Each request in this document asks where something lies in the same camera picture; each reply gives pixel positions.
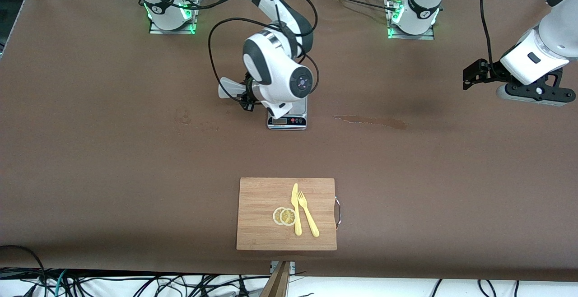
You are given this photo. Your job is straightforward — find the translucent squeeze bottle orange cap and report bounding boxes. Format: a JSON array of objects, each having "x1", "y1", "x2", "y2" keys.
[{"x1": 219, "y1": 76, "x2": 248, "y2": 101}]

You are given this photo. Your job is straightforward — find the silver digital kitchen scale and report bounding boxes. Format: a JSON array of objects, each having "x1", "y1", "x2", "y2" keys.
[{"x1": 266, "y1": 95, "x2": 308, "y2": 130}]

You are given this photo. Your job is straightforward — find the yellow plastic knife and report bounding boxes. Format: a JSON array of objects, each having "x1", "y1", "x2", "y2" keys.
[{"x1": 291, "y1": 183, "x2": 302, "y2": 236}]

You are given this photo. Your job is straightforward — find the wooden cutting board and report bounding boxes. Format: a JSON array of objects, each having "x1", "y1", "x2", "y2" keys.
[{"x1": 236, "y1": 177, "x2": 338, "y2": 251}]

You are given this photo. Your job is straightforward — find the yellow plastic fork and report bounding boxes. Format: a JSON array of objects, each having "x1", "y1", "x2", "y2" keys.
[{"x1": 297, "y1": 190, "x2": 320, "y2": 238}]

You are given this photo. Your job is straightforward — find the wooden beam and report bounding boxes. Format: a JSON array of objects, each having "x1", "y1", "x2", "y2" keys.
[{"x1": 260, "y1": 261, "x2": 292, "y2": 297}]

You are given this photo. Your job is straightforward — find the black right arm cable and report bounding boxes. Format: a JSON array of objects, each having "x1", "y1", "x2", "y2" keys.
[{"x1": 208, "y1": 0, "x2": 319, "y2": 104}]

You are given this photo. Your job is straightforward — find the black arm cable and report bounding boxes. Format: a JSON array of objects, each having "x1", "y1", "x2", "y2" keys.
[
  {"x1": 208, "y1": 0, "x2": 319, "y2": 104},
  {"x1": 480, "y1": 0, "x2": 496, "y2": 64}
]

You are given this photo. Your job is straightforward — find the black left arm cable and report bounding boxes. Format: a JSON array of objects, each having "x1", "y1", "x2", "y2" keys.
[{"x1": 480, "y1": 0, "x2": 496, "y2": 64}]

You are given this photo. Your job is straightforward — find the green floor cable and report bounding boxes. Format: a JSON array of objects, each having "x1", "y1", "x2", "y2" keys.
[{"x1": 54, "y1": 269, "x2": 68, "y2": 297}]

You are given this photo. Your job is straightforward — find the black looped floor cable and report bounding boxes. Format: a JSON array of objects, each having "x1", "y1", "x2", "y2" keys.
[{"x1": 0, "y1": 245, "x2": 47, "y2": 297}]

